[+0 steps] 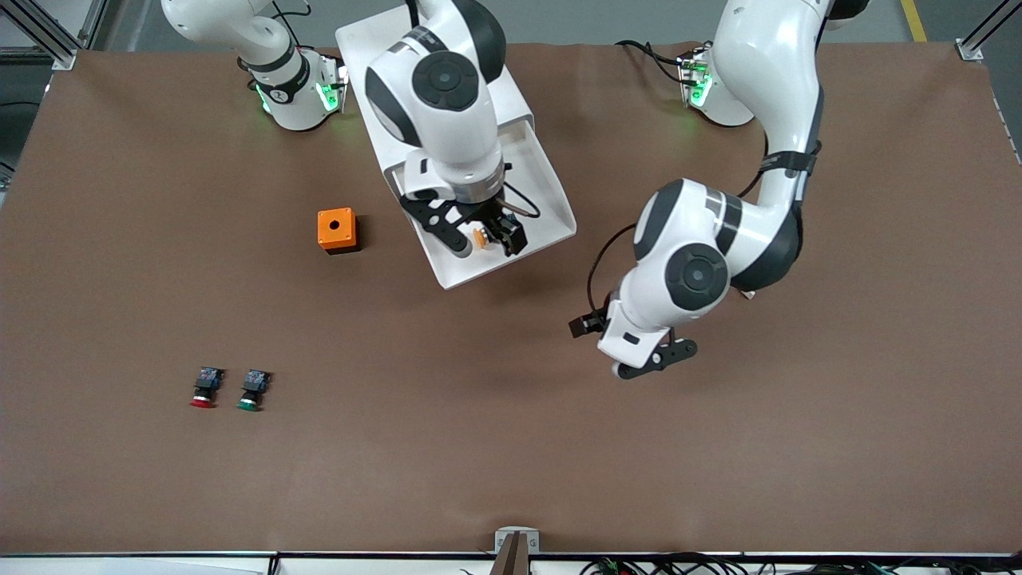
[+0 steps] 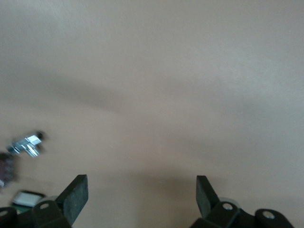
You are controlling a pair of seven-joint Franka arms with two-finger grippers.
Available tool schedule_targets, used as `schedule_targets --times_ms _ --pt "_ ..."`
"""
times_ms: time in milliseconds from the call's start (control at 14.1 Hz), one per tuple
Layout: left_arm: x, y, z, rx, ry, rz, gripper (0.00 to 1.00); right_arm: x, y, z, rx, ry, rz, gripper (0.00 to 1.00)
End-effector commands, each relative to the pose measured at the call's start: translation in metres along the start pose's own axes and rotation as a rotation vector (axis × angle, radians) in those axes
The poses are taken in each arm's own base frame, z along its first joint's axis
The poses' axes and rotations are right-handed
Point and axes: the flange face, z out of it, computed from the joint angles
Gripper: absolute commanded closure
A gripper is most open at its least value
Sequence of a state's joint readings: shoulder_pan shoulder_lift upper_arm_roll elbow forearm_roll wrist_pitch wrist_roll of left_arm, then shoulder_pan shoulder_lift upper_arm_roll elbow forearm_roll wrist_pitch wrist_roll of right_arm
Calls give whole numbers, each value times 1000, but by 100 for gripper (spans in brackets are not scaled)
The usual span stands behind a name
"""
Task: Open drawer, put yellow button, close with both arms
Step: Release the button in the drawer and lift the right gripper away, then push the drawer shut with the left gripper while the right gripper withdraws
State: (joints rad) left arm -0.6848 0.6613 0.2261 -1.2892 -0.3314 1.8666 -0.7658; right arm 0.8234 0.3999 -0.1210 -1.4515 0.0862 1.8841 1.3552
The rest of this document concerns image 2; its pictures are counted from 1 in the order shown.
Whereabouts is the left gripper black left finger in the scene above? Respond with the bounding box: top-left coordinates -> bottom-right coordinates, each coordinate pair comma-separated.
31,174 -> 89,228

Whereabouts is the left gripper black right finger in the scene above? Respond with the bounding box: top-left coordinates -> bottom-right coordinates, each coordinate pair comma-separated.
190,175 -> 257,228

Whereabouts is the white square push button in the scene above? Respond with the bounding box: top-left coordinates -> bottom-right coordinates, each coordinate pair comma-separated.
11,189 -> 46,208

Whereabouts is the silver metal connector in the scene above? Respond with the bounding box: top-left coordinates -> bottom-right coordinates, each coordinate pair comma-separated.
6,130 -> 46,158

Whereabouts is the brown terminal block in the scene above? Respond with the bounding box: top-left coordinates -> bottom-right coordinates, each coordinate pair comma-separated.
0,153 -> 20,188

